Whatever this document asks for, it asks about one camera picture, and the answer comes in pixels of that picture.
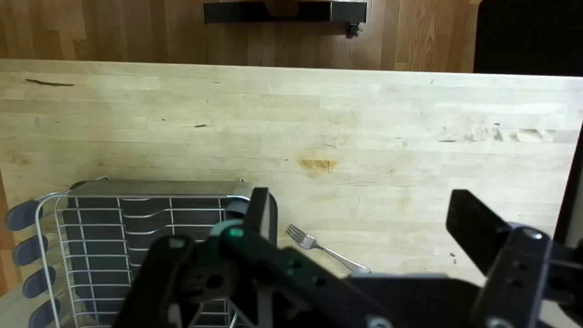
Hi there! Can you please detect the grey drain tray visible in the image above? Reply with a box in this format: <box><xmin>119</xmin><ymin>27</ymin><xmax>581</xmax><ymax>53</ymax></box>
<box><xmin>64</xmin><ymin>176</ymin><xmax>281</xmax><ymax>328</ymax></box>

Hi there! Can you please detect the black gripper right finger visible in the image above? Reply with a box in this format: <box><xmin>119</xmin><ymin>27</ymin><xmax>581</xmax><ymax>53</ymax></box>
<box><xmin>445</xmin><ymin>187</ymin><xmax>583</xmax><ymax>328</ymax></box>

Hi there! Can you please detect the white wire dish rack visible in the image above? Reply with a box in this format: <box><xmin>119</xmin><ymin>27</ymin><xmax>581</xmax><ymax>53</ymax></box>
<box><xmin>4</xmin><ymin>187</ymin><xmax>255</xmax><ymax>328</ymax></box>

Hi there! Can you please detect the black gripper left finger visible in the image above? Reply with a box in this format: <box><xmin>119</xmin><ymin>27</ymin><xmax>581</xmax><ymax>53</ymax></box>
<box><xmin>113</xmin><ymin>186</ymin><xmax>392</xmax><ymax>328</ymax></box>

